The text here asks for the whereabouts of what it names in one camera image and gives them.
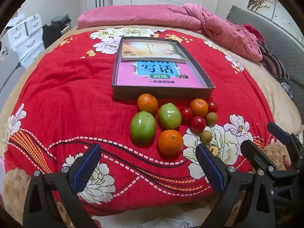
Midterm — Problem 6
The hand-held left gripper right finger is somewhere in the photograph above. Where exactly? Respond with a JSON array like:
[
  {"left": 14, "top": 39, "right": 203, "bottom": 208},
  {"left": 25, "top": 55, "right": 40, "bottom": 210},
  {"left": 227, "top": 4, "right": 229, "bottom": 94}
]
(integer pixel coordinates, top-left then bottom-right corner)
[{"left": 195, "top": 143, "right": 277, "bottom": 228}]

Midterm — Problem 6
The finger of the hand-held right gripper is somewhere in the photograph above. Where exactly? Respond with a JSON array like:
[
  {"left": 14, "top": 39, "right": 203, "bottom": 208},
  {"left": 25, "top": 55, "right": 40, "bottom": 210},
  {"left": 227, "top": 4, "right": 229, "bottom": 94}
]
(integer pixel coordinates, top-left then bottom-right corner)
[
  {"left": 267, "top": 122, "right": 304, "bottom": 169},
  {"left": 240, "top": 140, "right": 300, "bottom": 181}
]

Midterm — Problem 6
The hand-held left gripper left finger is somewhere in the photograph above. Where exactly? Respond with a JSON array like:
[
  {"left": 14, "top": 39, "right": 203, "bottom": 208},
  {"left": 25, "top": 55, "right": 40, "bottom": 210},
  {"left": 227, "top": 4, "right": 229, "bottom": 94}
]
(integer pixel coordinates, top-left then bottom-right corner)
[{"left": 22, "top": 143, "right": 102, "bottom": 228}]

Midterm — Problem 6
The brown longan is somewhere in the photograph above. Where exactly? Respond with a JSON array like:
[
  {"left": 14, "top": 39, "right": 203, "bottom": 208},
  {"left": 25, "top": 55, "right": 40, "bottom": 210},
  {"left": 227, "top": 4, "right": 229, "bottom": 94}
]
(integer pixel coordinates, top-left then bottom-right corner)
[
  {"left": 205, "top": 112, "right": 218, "bottom": 125},
  {"left": 201, "top": 131, "right": 213, "bottom": 143}
]

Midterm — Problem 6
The orange mandarin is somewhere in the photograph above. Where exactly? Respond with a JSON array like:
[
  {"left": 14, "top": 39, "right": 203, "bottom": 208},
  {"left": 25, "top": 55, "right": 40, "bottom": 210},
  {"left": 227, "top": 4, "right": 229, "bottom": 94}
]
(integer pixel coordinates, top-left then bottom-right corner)
[
  {"left": 157, "top": 129, "right": 184, "bottom": 155},
  {"left": 137, "top": 93, "right": 158, "bottom": 114},
  {"left": 189, "top": 98, "right": 209, "bottom": 118}
]

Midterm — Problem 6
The green jujube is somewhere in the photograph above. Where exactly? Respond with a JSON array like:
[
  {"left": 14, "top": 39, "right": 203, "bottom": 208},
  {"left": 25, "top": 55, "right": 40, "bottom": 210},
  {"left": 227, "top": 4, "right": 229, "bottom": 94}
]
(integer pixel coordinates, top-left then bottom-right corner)
[
  {"left": 158, "top": 103, "right": 182, "bottom": 130},
  {"left": 130, "top": 111, "right": 157, "bottom": 144}
]

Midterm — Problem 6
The shallow cardboard box tray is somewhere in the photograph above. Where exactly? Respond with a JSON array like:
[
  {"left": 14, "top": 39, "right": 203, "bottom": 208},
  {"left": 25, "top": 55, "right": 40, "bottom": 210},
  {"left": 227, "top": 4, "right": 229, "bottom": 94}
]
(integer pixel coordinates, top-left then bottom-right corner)
[{"left": 112, "top": 36, "right": 216, "bottom": 100}]

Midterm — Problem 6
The grey patterned cloth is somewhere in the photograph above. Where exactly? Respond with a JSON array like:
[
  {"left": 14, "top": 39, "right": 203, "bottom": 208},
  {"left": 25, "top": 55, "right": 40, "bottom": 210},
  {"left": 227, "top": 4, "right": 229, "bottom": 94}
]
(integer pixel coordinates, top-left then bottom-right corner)
[{"left": 278, "top": 78, "right": 295, "bottom": 99}]

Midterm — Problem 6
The striped cloth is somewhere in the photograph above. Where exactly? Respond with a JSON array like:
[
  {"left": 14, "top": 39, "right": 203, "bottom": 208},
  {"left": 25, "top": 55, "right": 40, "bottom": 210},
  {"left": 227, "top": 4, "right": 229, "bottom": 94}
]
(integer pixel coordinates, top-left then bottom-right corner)
[{"left": 258, "top": 41, "right": 290, "bottom": 79}]

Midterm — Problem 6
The red floral blanket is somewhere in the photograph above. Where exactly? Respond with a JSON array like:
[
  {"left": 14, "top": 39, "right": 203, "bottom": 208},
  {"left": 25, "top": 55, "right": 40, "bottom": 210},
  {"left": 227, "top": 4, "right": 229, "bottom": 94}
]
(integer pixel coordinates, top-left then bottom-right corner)
[{"left": 3, "top": 27, "right": 281, "bottom": 216}]

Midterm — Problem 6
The dark red cloth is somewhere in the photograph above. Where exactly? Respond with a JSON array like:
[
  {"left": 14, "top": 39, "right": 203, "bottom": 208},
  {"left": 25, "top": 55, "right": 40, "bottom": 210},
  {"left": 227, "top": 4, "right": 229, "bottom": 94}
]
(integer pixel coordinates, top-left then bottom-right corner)
[{"left": 242, "top": 24, "right": 266, "bottom": 45}]

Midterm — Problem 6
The pink cover book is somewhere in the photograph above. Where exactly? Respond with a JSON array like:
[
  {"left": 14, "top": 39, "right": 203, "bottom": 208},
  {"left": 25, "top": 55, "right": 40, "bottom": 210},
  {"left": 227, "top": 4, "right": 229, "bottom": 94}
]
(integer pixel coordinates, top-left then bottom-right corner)
[{"left": 116, "top": 60, "right": 206, "bottom": 88}]

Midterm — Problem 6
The white drawer chest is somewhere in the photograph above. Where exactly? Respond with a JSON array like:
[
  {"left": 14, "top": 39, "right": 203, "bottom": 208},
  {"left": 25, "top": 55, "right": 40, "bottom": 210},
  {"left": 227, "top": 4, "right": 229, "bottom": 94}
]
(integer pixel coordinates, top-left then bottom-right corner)
[{"left": 12, "top": 32, "right": 45, "bottom": 69}]

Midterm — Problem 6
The sunflower cover book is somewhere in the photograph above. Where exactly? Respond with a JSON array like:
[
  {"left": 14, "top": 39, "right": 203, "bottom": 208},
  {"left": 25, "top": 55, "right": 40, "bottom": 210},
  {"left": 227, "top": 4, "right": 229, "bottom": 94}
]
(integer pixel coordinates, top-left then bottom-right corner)
[{"left": 121, "top": 40, "right": 187, "bottom": 64}]

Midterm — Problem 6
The black garment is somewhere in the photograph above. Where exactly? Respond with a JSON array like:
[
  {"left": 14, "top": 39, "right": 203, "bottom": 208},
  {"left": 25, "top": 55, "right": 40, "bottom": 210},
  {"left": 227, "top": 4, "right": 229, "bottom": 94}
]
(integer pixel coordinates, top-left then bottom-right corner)
[{"left": 42, "top": 24, "right": 63, "bottom": 49}]

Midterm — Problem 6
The dark clothes pile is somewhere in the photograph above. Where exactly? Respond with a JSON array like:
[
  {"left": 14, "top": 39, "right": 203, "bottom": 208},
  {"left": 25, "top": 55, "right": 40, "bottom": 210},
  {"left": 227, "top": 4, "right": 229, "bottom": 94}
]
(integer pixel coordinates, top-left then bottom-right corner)
[{"left": 51, "top": 15, "right": 72, "bottom": 32}]

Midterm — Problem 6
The small white drawer box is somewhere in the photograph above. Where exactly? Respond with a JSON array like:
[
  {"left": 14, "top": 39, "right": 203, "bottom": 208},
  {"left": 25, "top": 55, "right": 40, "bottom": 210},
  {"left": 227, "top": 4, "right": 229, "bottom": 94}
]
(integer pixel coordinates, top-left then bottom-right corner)
[
  {"left": 26, "top": 14, "right": 43, "bottom": 35},
  {"left": 7, "top": 22, "right": 28, "bottom": 47}
]

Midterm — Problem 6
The pink duvet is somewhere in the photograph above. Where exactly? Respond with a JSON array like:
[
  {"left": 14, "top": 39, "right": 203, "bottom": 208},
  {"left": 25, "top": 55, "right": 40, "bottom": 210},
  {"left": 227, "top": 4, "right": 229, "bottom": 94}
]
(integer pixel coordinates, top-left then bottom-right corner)
[{"left": 77, "top": 3, "right": 263, "bottom": 62}]

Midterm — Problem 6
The floral wall painting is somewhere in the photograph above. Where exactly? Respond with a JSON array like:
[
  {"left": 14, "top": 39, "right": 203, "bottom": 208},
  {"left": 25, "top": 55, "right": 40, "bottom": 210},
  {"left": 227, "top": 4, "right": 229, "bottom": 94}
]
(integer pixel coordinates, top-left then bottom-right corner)
[{"left": 247, "top": 0, "right": 303, "bottom": 41}]

